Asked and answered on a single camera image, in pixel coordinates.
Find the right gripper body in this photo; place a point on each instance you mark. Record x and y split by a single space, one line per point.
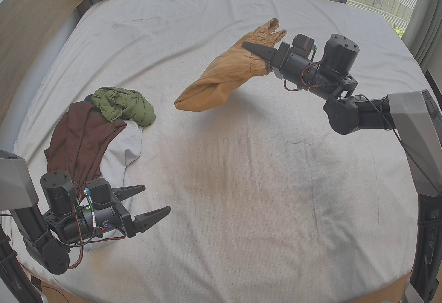
297 68

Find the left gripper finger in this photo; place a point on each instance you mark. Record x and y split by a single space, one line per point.
127 192
152 218

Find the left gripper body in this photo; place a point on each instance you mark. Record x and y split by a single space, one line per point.
103 220

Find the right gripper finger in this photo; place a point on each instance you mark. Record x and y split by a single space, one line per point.
262 52

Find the tan shorts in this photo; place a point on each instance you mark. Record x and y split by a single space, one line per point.
221 77

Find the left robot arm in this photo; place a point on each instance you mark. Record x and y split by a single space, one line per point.
34 225

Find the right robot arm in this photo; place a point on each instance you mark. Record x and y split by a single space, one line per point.
407 115

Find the bed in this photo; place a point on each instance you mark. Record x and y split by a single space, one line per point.
241 173

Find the pale grey garment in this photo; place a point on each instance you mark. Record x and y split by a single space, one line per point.
122 153

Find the brown garment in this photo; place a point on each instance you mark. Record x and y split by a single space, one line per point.
83 142

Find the green garment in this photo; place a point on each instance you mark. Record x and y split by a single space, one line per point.
131 108

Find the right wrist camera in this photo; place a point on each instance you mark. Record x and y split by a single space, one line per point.
304 46

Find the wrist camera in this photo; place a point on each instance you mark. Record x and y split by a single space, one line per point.
100 192
304 46

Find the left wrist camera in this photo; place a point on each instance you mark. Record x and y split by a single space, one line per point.
100 192

